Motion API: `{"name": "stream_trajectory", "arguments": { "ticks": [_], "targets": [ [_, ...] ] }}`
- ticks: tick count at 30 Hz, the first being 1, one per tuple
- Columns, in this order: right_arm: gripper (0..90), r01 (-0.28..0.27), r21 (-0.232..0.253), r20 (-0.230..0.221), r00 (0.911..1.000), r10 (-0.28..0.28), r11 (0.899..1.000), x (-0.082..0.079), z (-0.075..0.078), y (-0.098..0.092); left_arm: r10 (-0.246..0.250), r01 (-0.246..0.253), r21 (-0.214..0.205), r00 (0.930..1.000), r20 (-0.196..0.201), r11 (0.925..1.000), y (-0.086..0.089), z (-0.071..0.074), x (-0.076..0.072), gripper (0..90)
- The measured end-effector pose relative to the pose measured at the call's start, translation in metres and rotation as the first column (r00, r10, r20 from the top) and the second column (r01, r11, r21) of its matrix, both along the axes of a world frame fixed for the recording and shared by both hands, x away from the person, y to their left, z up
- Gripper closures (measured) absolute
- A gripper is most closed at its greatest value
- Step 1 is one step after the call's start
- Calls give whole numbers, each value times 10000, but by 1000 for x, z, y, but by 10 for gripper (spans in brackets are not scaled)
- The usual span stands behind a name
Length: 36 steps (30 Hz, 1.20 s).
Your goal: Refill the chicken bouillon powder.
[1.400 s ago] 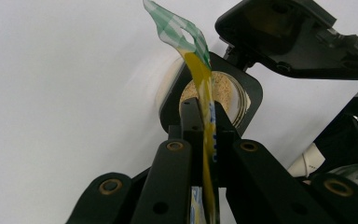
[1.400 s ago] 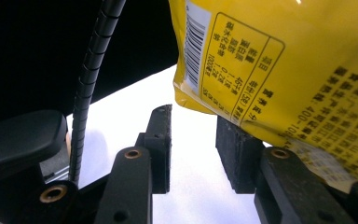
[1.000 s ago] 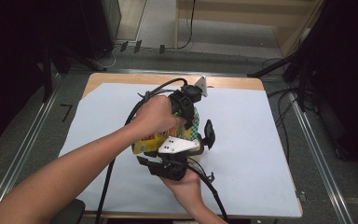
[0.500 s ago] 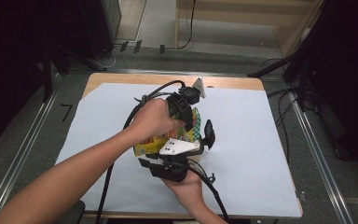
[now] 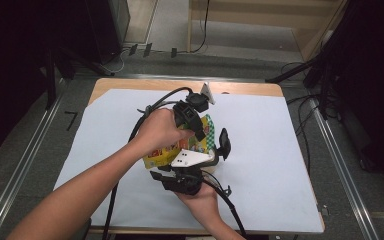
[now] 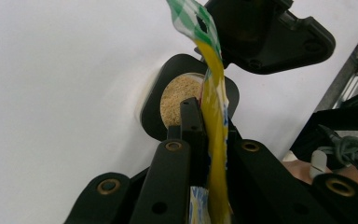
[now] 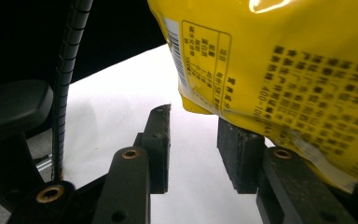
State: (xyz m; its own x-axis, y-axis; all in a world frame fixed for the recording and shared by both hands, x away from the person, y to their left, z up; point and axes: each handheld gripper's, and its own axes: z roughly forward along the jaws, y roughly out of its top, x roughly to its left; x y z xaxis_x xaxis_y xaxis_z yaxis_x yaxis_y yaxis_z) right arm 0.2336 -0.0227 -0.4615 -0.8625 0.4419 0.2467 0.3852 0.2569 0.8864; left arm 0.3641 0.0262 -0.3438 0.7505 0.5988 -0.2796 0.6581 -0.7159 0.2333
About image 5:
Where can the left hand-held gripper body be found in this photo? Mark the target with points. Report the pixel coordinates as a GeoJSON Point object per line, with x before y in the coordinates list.
{"type": "Point", "coordinates": [188, 111]}

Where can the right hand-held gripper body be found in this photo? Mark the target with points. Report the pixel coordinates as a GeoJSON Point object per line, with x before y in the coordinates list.
{"type": "Point", "coordinates": [185, 181]}

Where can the yellow spout pouch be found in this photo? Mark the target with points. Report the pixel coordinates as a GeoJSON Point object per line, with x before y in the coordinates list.
{"type": "Point", "coordinates": [160, 157]}

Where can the person's right hand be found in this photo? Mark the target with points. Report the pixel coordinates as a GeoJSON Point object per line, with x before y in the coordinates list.
{"type": "Point", "coordinates": [203, 206]}

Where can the person's left hand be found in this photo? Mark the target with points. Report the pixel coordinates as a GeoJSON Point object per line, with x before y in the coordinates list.
{"type": "Point", "coordinates": [156, 131]}

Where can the small black floor block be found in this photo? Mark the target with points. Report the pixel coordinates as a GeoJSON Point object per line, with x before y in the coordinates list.
{"type": "Point", "coordinates": [174, 52]}
{"type": "Point", "coordinates": [133, 49]}
{"type": "Point", "coordinates": [147, 49]}

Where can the wooden table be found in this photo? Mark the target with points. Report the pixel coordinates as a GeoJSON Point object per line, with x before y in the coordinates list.
{"type": "Point", "coordinates": [246, 87]}

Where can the white paper sheet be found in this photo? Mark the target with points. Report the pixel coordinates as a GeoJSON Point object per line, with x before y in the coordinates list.
{"type": "Point", "coordinates": [263, 173]}

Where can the black stand leg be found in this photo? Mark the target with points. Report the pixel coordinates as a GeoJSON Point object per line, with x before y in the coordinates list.
{"type": "Point", "coordinates": [290, 71]}

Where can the black cabinet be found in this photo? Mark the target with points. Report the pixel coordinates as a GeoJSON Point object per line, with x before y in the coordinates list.
{"type": "Point", "coordinates": [108, 30]}

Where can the black curtain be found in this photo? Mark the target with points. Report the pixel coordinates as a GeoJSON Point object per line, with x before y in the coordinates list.
{"type": "Point", "coordinates": [373, 83]}
{"type": "Point", "coordinates": [13, 66]}

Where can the metal floor rail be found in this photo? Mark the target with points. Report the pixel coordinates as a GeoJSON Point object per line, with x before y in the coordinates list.
{"type": "Point", "coordinates": [343, 166]}
{"type": "Point", "coordinates": [146, 77]}
{"type": "Point", "coordinates": [23, 160]}

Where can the wooden shelf frame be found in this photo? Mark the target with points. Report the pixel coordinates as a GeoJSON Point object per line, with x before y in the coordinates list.
{"type": "Point", "coordinates": [313, 40]}

